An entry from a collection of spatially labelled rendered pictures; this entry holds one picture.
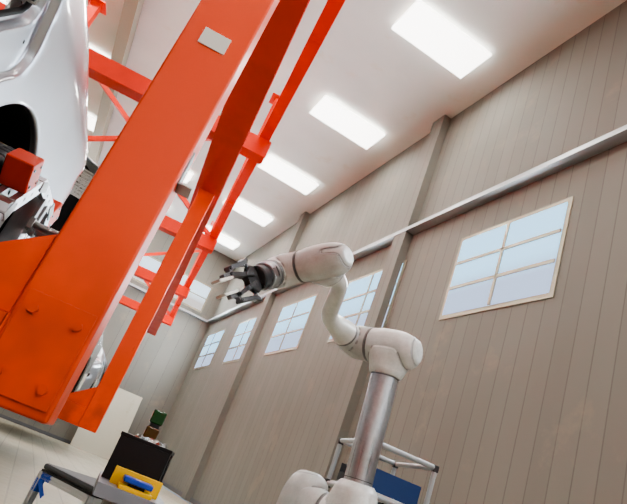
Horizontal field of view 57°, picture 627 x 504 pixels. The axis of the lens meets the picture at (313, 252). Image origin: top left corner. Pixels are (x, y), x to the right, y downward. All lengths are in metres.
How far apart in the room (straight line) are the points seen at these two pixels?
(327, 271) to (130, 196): 0.66
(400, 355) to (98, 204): 1.22
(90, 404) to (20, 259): 4.19
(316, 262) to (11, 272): 0.84
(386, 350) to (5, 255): 1.32
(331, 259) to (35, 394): 0.88
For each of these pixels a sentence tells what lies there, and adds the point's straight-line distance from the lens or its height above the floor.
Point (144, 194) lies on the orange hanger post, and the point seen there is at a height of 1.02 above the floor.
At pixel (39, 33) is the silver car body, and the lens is 1.87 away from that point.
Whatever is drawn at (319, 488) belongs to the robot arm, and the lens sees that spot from 2.17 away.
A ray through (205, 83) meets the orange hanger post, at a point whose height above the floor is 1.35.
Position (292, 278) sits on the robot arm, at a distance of 1.78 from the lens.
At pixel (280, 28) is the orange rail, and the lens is 3.73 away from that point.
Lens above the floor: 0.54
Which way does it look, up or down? 23 degrees up
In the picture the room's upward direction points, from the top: 22 degrees clockwise
